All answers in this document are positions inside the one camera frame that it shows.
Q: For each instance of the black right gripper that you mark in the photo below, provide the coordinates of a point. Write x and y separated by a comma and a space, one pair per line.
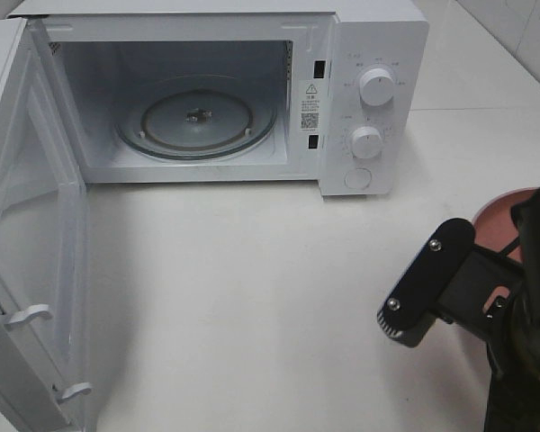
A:
409, 311

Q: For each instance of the pink round plate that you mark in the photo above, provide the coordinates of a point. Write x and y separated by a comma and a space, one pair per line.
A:
495, 216

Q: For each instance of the white door release button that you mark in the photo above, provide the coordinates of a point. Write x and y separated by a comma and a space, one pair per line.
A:
358, 178

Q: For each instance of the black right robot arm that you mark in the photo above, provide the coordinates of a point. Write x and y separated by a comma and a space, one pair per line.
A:
526, 217

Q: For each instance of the white lower microwave knob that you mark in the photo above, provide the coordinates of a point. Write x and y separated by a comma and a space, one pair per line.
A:
366, 142

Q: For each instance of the white microwave knob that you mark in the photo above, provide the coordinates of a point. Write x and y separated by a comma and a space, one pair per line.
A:
376, 86
366, 142

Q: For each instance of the white upper microwave knob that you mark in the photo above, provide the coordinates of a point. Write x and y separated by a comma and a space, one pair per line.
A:
376, 86

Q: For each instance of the white microwave oven body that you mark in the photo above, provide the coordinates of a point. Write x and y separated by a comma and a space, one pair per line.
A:
307, 55

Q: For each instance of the glass microwave turntable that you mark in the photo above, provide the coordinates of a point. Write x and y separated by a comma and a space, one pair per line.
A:
195, 117

